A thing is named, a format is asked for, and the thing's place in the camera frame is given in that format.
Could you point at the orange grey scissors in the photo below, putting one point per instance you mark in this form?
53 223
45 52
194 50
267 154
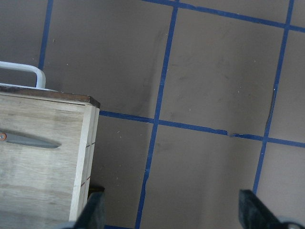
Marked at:
25 141

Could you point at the wooden drawer with white handle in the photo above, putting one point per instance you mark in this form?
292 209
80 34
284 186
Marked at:
43 188

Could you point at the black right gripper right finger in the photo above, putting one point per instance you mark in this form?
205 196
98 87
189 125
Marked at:
254 214

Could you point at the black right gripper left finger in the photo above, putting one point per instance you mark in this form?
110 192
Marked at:
93 214

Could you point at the dark wooden cabinet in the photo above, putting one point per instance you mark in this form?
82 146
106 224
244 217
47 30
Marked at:
94 189

